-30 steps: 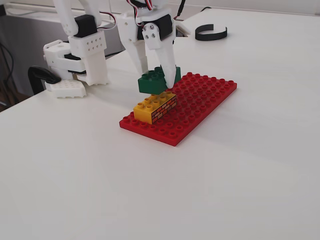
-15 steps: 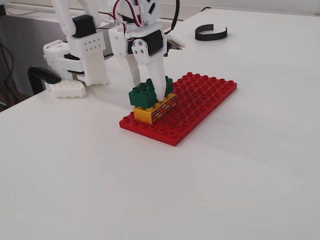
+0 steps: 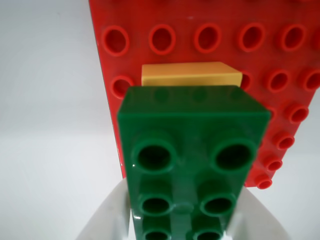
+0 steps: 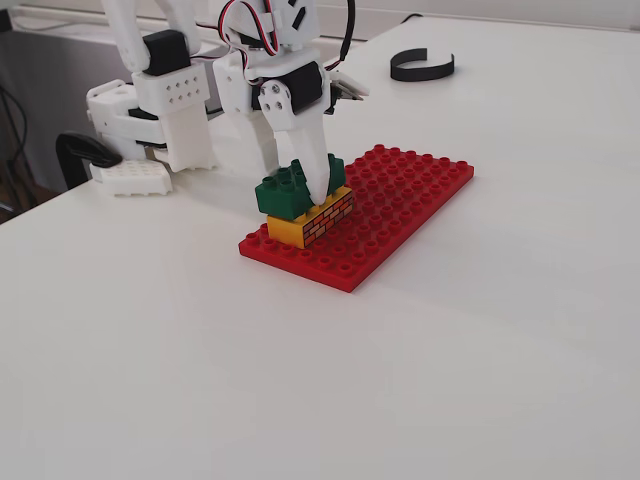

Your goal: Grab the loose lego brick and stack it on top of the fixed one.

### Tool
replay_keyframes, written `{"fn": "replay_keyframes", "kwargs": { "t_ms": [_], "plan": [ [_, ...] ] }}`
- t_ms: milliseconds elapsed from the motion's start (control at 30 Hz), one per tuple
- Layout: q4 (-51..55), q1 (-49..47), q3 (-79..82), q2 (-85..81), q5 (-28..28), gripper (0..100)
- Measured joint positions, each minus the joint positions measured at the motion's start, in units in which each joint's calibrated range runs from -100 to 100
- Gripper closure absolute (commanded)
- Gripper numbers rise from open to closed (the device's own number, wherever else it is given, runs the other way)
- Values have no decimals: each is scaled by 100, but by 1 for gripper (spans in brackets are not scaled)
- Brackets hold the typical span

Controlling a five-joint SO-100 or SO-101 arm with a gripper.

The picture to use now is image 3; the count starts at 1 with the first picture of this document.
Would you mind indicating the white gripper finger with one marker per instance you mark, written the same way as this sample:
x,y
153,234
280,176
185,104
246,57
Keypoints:
x,y
107,215
260,217

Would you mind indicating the green lego brick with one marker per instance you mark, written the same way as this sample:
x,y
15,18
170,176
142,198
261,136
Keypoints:
x,y
192,130

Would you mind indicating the yellow lego brick brick print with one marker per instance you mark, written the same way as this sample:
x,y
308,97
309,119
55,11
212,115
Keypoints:
x,y
185,75

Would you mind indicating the red lego baseplate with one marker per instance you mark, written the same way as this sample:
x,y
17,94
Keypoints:
x,y
225,37

